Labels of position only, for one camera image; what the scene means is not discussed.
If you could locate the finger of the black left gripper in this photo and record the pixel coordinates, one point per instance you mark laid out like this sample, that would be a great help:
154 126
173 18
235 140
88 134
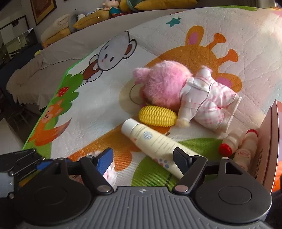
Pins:
17 166

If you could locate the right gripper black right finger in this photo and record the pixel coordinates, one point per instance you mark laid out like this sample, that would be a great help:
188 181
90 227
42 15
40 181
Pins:
192 168

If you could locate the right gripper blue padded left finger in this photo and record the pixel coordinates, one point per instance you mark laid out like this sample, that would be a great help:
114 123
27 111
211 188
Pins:
93 168

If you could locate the pink plush doll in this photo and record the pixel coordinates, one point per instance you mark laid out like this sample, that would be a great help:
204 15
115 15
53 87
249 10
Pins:
196 97

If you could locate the cream lotion tube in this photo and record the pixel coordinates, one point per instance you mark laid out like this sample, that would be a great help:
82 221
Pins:
155 145

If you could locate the red capped yogurt bottle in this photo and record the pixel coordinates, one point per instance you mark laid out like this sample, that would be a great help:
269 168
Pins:
231 142
245 154

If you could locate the yellow corn toy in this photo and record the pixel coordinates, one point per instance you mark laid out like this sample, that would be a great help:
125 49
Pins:
157 116

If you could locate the colourful cartoon play mat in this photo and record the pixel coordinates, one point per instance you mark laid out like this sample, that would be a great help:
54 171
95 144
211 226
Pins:
218 68

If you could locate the pink cardboard box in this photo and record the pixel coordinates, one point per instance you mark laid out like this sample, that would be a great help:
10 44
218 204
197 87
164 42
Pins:
266 166

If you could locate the beige folded blanket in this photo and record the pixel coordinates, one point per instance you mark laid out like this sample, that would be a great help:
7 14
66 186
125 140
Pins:
56 31

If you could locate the yellow pillow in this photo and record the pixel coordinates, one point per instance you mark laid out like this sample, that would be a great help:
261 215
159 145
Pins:
92 19

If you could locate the red gold framed picture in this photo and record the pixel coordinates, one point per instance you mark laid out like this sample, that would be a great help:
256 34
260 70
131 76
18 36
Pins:
42 8

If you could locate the small cartoon boy figure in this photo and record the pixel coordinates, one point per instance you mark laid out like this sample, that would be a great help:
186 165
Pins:
113 7

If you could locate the green yellow folded cushion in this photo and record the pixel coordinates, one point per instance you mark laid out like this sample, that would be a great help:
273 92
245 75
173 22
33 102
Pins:
151 5

